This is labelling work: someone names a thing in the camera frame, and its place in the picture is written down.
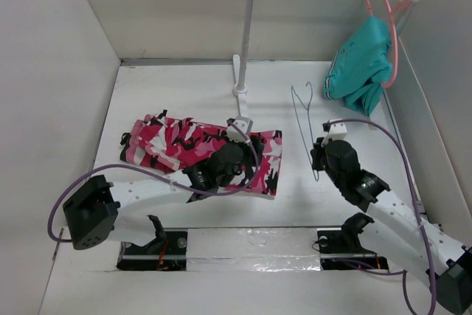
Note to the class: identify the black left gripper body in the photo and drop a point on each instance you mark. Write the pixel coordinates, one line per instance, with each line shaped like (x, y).
(246, 160)

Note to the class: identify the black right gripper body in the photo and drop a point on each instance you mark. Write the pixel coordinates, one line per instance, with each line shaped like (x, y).
(321, 163)

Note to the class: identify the pink camouflage trousers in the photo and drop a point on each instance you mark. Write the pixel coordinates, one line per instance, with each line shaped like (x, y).
(169, 144)

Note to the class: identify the blue wire hanger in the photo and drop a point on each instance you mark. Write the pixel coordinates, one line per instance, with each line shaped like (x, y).
(303, 121)

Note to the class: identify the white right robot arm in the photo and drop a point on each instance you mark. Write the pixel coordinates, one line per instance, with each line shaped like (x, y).
(386, 225)

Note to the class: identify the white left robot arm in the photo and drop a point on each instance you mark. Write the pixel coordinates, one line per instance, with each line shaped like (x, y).
(101, 210)

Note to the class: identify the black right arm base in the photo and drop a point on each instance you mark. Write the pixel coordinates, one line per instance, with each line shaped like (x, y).
(340, 249)

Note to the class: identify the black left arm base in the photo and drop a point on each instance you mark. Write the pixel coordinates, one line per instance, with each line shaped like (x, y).
(166, 252)

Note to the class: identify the pink plastic hanger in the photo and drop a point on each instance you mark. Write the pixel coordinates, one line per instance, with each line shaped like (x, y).
(393, 36)

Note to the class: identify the teal shorts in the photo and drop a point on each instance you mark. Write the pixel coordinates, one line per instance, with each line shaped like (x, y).
(360, 67)

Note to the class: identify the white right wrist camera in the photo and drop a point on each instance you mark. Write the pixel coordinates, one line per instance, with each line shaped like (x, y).
(334, 130)

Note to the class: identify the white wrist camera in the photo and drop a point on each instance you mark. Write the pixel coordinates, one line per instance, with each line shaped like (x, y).
(334, 130)
(238, 129)

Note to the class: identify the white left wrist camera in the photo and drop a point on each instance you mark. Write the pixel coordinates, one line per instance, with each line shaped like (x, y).
(238, 129)

